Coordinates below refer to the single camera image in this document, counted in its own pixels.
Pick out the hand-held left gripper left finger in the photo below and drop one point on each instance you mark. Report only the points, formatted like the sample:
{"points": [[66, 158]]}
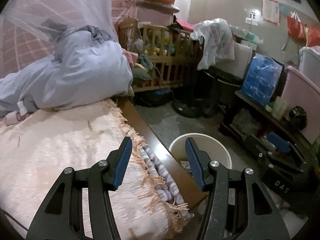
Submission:
{"points": [[122, 165]]}

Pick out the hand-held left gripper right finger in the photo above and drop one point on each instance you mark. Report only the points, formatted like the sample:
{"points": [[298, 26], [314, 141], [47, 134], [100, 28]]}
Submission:
{"points": [[193, 165]]}

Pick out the grey cloth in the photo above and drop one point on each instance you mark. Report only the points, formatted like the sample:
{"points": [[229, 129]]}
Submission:
{"points": [[245, 122]]}

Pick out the translucent white storage box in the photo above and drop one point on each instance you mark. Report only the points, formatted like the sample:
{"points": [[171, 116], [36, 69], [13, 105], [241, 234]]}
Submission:
{"points": [[311, 60]]}

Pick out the grey-blue duvet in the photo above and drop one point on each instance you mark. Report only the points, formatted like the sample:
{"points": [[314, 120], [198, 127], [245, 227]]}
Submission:
{"points": [[75, 75]]}

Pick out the white plastic bag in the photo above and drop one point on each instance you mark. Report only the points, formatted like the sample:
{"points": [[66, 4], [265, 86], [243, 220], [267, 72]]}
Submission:
{"points": [[215, 42]]}

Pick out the blue plastic package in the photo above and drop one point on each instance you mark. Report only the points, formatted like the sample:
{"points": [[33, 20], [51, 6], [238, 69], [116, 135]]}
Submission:
{"points": [[262, 80]]}

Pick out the wooden crib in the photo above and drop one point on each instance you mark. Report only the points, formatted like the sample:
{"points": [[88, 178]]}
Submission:
{"points": [[162, 65]]}

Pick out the pink bottle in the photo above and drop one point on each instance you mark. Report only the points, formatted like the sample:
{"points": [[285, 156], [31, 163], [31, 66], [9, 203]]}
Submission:
{"points": [[11, 117]]}

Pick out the white mosquito net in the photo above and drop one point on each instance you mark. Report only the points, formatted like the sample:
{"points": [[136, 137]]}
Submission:
{"points": [[62, 0]]}

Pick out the pale green plastic cup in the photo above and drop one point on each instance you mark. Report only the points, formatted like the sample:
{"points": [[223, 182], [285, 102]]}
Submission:
{"points": [[278, 107]]}

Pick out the white plastic bucket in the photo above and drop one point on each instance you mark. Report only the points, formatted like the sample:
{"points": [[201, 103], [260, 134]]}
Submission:
{"points": [[220, 152]]}

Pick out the red bordered wall notice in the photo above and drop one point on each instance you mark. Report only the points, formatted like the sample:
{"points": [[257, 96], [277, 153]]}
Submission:
{"points": [[270, 11]]}

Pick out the pink plastic bin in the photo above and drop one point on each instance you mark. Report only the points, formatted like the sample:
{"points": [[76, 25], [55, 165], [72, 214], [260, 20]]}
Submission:
{"points": [[300, 97]]}

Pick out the wooden bed frame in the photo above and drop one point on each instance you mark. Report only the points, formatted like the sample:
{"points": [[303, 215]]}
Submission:
{"points": [[155, 140]]}

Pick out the black round stand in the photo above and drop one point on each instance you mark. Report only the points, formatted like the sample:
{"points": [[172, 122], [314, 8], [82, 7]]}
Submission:
{"points": [[192, 107]]}

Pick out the pink quilted blanket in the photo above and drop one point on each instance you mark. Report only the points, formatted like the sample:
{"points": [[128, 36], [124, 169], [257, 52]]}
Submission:
{"points": [[62, 142]]}

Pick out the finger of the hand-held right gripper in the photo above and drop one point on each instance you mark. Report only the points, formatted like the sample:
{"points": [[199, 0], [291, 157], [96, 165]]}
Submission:
{"points": [[278, 142], [260, 147]]}

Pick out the purple patterned sheet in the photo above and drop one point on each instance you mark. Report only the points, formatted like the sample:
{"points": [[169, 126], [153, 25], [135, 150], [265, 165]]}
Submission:
{"points": [[160, 172]]}

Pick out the pink storage box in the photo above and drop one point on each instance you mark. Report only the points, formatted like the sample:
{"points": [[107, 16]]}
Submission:
{"points": [[150, 15]]}

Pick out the dark green round jar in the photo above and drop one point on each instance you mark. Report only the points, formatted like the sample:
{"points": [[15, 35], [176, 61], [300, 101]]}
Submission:
{"points": [[297, 117]]}

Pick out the black plastic bag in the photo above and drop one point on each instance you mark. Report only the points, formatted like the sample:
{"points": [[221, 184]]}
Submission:
{"points": [[152, 97]]}

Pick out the red hanging bag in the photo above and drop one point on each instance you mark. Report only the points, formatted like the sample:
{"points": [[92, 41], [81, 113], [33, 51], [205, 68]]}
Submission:
{"points": [[295, 26], [313, 36]]}

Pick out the white medicine bottle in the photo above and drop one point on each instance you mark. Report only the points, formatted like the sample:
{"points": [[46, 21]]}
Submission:
{"points": [[22, 108]]}

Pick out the white wall socket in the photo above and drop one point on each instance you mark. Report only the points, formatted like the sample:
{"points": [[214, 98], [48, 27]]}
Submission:
{"points": [[251, 20]]}

